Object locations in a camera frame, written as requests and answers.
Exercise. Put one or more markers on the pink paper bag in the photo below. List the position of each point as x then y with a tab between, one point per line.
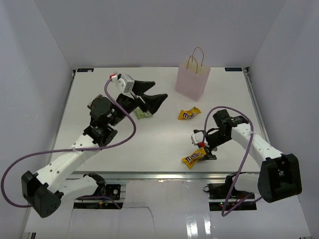
192	77

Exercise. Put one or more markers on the aluminium table rail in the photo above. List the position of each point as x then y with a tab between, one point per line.
153	148

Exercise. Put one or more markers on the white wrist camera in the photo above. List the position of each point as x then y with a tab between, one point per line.
123	82
198	139

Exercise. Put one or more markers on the green snack packet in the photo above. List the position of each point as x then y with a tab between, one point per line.
140	114

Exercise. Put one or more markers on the blue label sticker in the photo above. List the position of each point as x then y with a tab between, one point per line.
85	70
233	69

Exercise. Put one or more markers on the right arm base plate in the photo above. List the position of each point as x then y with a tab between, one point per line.
217	194

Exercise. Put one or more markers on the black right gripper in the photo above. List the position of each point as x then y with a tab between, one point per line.
209	149

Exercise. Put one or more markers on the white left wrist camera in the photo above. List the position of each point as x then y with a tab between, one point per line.
123	82

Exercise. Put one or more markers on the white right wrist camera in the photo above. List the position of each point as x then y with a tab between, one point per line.
198	139

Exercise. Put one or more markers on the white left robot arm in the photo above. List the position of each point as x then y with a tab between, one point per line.
47	188

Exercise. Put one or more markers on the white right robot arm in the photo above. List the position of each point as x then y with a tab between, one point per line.
279	176

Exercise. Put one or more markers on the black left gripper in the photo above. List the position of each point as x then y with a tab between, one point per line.
152	102

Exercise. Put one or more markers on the yellow candy bag front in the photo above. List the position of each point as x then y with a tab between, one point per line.
194	158

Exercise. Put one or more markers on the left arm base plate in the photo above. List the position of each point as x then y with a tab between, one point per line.
112	199

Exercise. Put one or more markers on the yellow candy bag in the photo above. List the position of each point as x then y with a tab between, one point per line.
194	158
188	114

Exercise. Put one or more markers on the blue label sticker left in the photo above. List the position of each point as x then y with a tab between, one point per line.
85	70

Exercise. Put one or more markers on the blue label sticker right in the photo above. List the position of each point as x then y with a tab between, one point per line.
233	69

